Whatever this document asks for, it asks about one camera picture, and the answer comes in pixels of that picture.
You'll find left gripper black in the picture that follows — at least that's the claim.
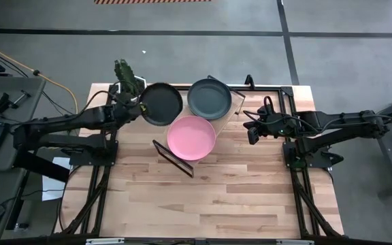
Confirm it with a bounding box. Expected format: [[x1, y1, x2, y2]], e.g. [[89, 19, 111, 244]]
[[112, 92, 149, 122]]

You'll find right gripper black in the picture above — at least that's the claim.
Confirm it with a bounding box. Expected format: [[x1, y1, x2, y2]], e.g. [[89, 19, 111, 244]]
[[243, 108, 297, 137]]

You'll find black plate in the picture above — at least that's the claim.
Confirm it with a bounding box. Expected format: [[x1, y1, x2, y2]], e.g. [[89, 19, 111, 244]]
[[138, 82, 184, 127]]

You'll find pink plate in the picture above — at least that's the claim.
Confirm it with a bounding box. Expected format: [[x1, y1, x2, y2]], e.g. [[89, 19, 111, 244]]
[[167, 115, 217, 161]]

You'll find grey-blue plate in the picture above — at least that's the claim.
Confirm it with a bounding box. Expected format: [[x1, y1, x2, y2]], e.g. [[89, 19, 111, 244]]
[[186, 78, 233, 120]]

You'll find green cactus plant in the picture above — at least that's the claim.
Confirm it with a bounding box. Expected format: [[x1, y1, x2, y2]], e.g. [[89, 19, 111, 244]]
[[114, 59, 142, 98]]

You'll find white paper sheet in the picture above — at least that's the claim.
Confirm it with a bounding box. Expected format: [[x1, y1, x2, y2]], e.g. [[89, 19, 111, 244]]
[[42, 156, 71, 201]]

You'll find grey side desk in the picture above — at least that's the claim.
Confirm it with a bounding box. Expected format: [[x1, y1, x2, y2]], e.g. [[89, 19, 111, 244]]
[[0, 75, 47, 171]]

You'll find black clamp tool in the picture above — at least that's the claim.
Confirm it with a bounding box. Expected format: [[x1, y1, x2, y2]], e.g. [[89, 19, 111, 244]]
[[0, 90, 32, 115]]

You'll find wooden shelf with black frame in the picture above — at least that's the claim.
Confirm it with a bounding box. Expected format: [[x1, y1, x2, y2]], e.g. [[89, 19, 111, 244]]
[[152, 74, 246, 179]]

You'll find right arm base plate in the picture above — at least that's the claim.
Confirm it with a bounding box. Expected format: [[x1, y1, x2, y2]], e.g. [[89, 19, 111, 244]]
[[282, 141, 333, 169]]

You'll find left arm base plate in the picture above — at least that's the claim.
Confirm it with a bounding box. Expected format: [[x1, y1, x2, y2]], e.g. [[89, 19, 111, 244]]
[[69, 141, 119, 167]]

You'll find black table frame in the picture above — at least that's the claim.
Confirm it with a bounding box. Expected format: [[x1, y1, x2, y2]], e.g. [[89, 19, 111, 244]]
[[54, 83, 345, 239]]

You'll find yellow cable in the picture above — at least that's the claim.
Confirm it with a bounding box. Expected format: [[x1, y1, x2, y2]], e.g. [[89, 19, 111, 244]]
[[0, 37, 79, 115]]

